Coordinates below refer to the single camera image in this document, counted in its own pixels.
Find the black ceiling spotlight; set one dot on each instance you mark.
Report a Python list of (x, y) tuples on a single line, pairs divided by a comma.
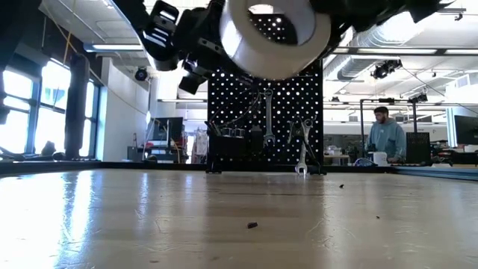
[(385, 69), (141, 74)]

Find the person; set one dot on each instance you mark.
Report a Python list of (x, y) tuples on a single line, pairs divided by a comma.
[(388, 138)]

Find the white container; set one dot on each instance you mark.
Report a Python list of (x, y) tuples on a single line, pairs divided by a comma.
[(380, 158)]

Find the silver ventilation duct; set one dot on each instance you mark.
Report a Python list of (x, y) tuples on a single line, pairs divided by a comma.
[(354, 67)]

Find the black metal pegboard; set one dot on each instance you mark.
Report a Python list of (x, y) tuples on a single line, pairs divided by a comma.
[(291, 97)]

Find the black perforated panel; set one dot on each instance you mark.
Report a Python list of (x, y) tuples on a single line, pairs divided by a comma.
[(418, 147)]

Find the black computer monitor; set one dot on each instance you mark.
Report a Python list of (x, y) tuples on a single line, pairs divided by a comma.
[(467, 129), (170, 129)]

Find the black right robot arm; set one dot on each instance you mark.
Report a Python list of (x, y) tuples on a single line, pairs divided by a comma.
[(429, 7)]

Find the black pegboard socket shelf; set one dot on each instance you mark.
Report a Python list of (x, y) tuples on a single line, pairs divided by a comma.
[(228, 149)]

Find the white masking tape roll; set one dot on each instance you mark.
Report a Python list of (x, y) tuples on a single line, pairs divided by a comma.
[(242, 41)]

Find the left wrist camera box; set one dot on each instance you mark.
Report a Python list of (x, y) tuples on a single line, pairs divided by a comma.
[(160, 33)]

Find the ceiling light bar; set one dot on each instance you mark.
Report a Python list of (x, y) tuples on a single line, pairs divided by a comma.
[(115, 47), (384, 51)]

